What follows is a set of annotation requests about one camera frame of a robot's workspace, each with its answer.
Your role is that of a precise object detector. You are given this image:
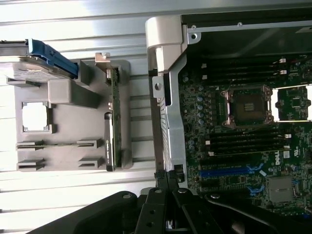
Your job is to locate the green RAM stick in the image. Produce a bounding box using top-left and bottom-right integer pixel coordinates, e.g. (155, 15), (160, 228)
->
(16, 143), (95, 148)

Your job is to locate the open black PC case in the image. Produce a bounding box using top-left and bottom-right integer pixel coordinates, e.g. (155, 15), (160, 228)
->
(145, 14), (312, 221)

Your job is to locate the silver CPU chip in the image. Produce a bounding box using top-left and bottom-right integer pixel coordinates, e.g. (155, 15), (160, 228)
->
(22, 103), (49, 132)

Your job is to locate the long blue expansion slot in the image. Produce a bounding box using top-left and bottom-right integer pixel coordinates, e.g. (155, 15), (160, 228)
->
(199, 169), (256, 178)

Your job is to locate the CPU socket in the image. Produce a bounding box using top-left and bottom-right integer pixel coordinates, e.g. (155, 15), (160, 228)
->
(220, 84), (273, 129)

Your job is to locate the green Dell motherboard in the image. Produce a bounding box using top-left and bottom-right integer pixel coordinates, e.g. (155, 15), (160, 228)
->
(180, 58), (312, 220)

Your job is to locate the silver chipset heatsink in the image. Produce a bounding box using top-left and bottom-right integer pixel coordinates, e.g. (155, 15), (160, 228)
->
(268, 176), (294, 207)

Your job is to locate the long black expansion slot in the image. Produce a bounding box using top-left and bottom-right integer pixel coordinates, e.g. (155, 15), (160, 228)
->
(199, 158), (248, 169)

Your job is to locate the hard disk in blue carrier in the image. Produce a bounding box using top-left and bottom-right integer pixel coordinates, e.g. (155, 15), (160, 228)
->
(0, 38), (79, 85)

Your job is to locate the grey plastic parts rack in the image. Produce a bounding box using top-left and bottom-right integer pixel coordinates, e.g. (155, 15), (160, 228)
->
(6, 59), (132, 173)

